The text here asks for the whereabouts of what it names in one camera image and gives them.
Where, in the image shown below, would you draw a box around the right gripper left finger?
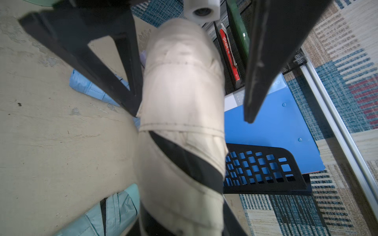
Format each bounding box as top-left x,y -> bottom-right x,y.
17,0 -> 144,117

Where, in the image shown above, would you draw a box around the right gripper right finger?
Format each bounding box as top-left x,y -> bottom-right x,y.
243,1 -> 331,124

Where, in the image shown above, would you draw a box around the light blue umbrella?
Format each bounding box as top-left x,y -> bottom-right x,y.
69,69 -> 141,127

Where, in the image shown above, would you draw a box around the beige umbrella black stripes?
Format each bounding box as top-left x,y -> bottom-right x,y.
133,18 -> 228,236

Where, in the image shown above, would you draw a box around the mint green folded umbrella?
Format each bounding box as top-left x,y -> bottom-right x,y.
56,183 -> 140,236

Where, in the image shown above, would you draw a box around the green pen cup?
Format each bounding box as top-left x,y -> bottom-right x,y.
24,0 -> 60,7

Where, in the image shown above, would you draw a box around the green book on shelf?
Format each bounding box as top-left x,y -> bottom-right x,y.
226,0 -> 250,68

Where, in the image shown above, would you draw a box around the red and green book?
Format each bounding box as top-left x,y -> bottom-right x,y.
214,21 -> 242,90

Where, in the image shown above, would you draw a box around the blue clip file folder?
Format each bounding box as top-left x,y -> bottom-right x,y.
224,74 -> 325,174

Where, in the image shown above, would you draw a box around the black mesh file holder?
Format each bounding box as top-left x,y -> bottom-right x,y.
223,144 -> 312,196

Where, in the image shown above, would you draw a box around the black wire shelf rack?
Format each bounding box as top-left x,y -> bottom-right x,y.
203,1 -> 307,94

